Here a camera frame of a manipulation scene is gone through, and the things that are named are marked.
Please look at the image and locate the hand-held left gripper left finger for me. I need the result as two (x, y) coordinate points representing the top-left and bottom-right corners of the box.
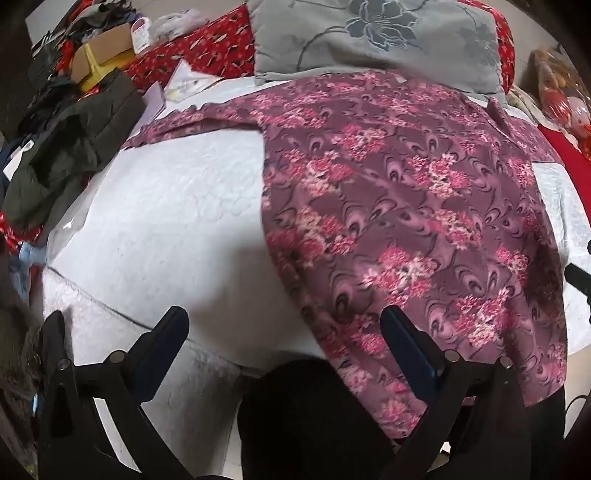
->
(37, 305), (208, 480)

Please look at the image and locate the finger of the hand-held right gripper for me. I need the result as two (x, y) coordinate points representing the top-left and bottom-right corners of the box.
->
(564, 261), (591, 297)

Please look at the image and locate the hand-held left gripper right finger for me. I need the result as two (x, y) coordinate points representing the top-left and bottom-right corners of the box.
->
(379, 305), (566, 480)

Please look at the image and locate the purple floral garment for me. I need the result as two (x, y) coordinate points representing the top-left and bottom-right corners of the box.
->
(122, 69), (570, 439)

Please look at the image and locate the pile of dark clothes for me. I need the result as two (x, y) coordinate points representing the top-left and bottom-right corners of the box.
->
(28, 0), (93, 121)

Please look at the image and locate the plain red cloth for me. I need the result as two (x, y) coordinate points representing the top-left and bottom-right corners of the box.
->
(540, 124), (591, 185)

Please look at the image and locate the white quilted mattress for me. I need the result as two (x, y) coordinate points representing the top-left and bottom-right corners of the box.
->
(30, 76), (591, 462)

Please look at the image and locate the light blue cloth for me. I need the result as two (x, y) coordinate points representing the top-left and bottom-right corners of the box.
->
(9, 242), (47, 305)

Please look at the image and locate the red plush toy bag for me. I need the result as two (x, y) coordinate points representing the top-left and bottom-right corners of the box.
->
(531, 48), (591, 158)

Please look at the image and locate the beige cloth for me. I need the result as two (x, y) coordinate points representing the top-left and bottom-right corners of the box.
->
(507, 88), (540, 123)

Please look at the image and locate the dark olive jacket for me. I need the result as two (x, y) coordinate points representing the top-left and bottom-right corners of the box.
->
(2, 71), (147, 232)

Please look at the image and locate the white paper sheet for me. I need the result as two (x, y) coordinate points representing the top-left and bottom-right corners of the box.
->
(143, 60), (222, 125)

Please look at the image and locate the yellow plastic object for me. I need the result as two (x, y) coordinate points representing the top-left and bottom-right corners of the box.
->
(78, 44), (123, 93)

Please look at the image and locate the red patterned blanket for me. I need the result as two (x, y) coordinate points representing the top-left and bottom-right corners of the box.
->
(122, 0), (517, 93)

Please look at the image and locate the cardboard box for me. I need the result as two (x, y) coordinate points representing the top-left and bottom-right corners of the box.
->
(69, 21), (134, 79)

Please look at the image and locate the white pink bottle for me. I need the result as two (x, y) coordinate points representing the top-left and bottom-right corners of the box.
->
(130, 17), (151, 54)

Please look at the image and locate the grey floral pillow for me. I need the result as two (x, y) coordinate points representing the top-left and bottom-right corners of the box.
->
(247, 0), (502, 95)

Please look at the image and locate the clear plastic bag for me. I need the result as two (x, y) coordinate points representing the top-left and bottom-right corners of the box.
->
(150, 9), (211, 38)

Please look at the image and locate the black cable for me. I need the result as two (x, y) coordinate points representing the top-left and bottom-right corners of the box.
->
(566, 392), (591, 416)

